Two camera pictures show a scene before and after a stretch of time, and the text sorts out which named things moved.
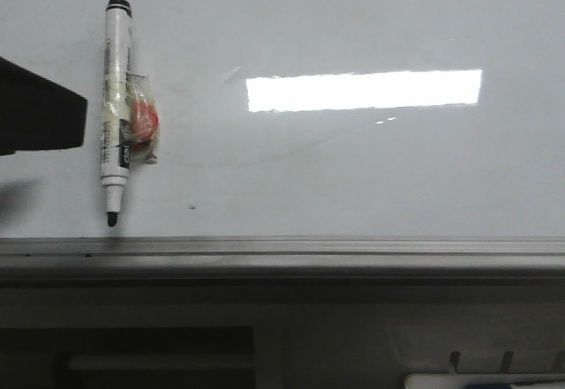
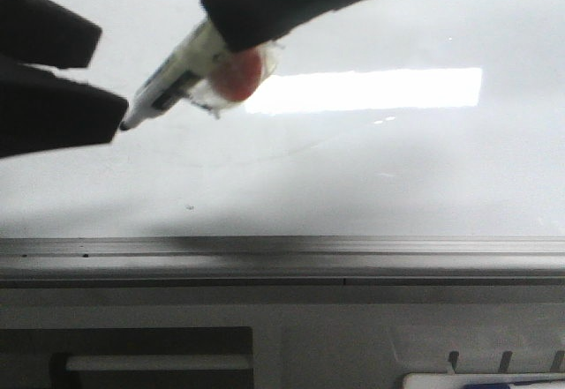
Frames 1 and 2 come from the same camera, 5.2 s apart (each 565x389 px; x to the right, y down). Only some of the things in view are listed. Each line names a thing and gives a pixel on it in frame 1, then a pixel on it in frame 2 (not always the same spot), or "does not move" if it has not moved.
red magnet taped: x=142 y=117 -> x=236 y=75
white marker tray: x=545 y=380 does not move
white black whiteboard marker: x=116 y=115 -> x=189 y=63
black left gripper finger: x=37 y=112 -> x=41 y=111
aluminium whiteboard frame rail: x=391 y=261 does not move
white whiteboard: x=302 y=100 does not move
